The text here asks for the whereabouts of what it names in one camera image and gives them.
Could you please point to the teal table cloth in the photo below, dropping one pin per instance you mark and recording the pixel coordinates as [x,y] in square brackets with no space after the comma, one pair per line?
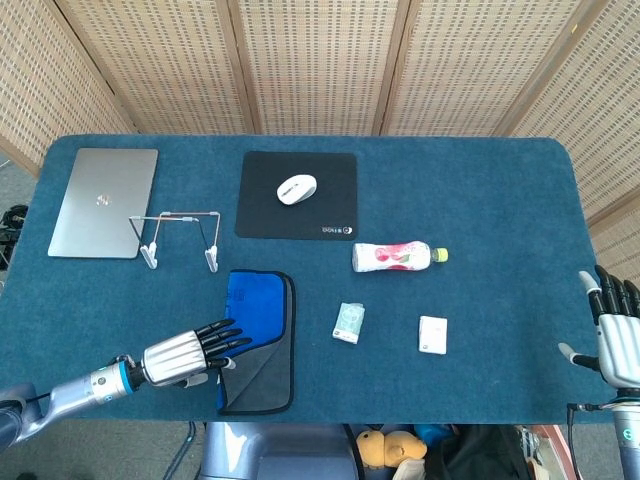
[450,200]

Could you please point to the pink board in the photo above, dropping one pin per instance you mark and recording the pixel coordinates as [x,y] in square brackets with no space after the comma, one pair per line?
[557,445]

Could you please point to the blue object under table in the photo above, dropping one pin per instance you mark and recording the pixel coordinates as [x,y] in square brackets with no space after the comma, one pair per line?
[432,432]

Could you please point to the silver laptop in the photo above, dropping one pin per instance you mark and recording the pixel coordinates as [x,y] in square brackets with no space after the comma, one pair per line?
[95,175]

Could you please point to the green tissue pack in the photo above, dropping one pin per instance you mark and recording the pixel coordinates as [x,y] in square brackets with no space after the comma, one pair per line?
[348,322]

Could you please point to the black equipment stand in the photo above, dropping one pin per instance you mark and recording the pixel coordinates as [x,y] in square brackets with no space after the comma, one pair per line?
[11,220]

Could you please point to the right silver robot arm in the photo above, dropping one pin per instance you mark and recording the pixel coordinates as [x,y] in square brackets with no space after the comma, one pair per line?
[631,440]

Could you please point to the white computer mouse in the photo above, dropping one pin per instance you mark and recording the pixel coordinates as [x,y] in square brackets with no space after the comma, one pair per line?
[296,189]

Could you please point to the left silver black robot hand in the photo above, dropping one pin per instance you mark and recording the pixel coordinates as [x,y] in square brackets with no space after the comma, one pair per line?
[172,360]

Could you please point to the black bag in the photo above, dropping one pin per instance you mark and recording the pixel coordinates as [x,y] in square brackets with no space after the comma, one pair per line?
[475,455]

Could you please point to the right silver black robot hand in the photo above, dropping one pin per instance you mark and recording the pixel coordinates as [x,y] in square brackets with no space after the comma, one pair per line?
[622,350]

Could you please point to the yellow plush toy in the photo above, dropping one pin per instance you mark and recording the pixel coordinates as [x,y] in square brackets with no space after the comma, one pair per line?
[385,447]

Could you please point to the grey and blue cloth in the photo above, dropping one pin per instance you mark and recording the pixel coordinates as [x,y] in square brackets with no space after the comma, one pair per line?
[260,310]

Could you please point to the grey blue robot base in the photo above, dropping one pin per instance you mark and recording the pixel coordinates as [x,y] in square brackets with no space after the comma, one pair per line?
[280,450]

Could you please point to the pink white tissue pack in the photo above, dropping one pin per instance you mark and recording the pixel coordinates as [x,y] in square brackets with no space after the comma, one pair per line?
[433,335]

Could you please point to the pink label bottle green cap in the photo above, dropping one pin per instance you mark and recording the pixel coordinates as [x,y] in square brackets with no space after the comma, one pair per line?
[390,257]

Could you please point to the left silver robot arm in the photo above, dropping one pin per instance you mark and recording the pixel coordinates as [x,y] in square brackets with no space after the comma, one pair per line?
[75,395]

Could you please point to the black mouse pad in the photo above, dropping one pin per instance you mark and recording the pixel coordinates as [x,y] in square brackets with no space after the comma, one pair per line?
[260,215]

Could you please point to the woven wooden folding screen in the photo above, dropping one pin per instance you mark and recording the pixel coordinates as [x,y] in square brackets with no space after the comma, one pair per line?
[320,65]

